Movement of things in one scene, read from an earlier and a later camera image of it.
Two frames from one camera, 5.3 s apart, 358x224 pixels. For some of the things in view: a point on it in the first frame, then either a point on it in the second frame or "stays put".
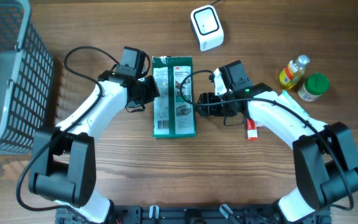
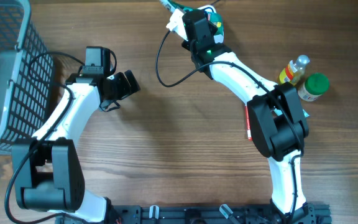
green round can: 315,85 stays put
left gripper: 151,90 -> 130,81
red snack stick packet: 252,130 stays put
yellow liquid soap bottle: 292,73 stays put
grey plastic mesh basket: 17,73 stays put
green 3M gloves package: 174,112 -> 214,17
